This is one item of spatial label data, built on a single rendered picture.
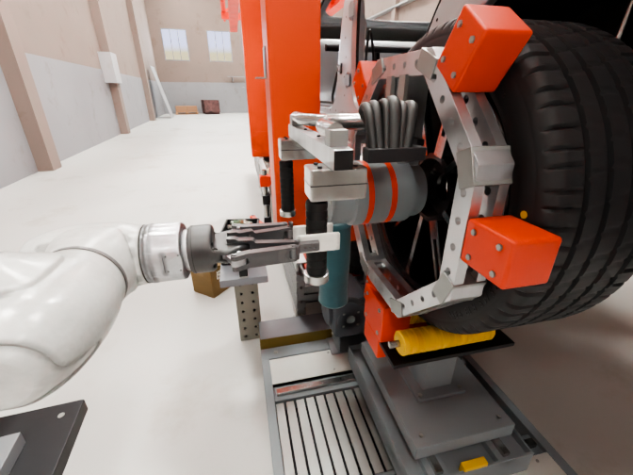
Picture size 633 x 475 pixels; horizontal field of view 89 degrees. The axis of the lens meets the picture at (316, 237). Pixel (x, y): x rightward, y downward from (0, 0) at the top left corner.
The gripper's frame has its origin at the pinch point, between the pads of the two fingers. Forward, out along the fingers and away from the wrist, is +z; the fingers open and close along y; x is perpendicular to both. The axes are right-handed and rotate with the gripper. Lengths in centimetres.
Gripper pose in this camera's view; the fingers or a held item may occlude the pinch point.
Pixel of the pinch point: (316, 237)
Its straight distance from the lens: 53.9
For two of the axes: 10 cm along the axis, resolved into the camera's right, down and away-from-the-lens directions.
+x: 0.0, -9.1, -4.1
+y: 2.3, 4.0, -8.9
